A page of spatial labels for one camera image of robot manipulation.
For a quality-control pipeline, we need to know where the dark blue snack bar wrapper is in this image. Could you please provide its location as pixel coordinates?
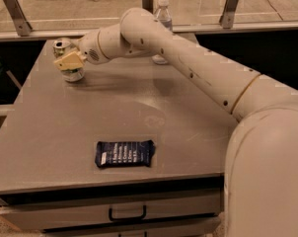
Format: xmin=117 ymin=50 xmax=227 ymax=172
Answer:
xmin=95 ymin=140 xmax=155 ymax=168

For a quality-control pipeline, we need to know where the black drawer handle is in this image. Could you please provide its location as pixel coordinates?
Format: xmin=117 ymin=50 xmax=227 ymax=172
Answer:
xmin=108 ymin=205 xmax=147 ymax=222

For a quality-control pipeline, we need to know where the grey upper drawer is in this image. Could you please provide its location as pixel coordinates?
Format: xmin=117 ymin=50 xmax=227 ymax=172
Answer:
xmin=0 ymin=189 xmax=221 ymax=230

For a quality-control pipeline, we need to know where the grey drawer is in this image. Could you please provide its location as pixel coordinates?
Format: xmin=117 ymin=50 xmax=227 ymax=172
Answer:
xmin=43 ymin=217 xmax=220 ymax=237
xmin=0 ymin=189 xmax=221 ymax=230

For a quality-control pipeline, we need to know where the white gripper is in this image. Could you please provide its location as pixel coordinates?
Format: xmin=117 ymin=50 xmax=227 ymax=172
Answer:
xmin=54 ymin=30 xmax=110 ymax=71

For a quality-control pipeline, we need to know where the right metal railing bracket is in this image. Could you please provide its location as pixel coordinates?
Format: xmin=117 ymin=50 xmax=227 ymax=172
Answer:
xmin=219 ymin=0 xmax=239 ymax=29

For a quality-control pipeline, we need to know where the grey lower drawer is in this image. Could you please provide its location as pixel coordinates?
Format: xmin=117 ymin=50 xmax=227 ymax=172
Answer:
xmin=43 ymin=217 xmax=220 ymax=237

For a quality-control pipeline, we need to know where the left metal railing bracket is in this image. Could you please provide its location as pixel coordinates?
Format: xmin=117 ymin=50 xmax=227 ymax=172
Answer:
xmin=3 ymin=0 xmax=33 ymax=37

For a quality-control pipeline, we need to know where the metal railing bar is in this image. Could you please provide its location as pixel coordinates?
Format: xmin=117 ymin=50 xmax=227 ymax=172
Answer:
xmin=0 ymin=21 xmax=298 ymax=42

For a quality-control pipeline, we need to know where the grey cabinet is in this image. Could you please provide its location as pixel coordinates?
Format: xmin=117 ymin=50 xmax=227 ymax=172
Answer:
xmin=0 ymin=47 xmax=235 ymax=237

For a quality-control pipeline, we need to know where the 7up soda can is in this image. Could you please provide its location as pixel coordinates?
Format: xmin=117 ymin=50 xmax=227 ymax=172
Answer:
xmin=52 ymin=38 xmax=84 ymax=83

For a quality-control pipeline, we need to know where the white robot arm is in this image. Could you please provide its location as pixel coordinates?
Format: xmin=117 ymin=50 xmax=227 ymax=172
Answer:
xmin=54 ymin=8 xmax=298 ymax=237

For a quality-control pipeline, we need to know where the clear plastic water bottle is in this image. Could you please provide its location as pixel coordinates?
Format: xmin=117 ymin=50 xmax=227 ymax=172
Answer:
xmin=152 ymin=0 xmax=173 ymax=65

